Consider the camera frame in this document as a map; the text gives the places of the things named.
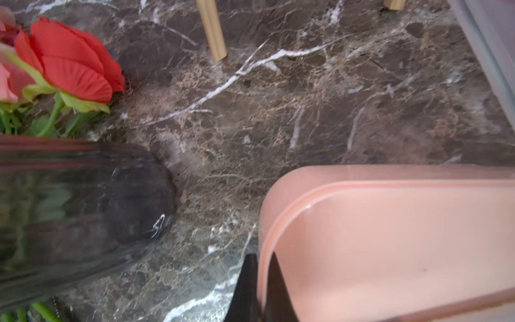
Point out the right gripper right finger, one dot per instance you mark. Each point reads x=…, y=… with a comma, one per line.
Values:
x=278, y=306

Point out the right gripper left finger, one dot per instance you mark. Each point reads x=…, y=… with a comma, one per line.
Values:
x=244, y=306

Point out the pink plastic tray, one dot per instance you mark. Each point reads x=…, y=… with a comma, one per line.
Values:
x=392, y=242

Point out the dark red vase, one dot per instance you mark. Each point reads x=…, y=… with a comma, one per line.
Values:
x=74, y=211

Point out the red rose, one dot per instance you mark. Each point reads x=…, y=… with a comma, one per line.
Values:
x=71, y=65

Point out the pink rose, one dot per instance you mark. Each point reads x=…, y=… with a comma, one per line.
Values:
x=13, y=79

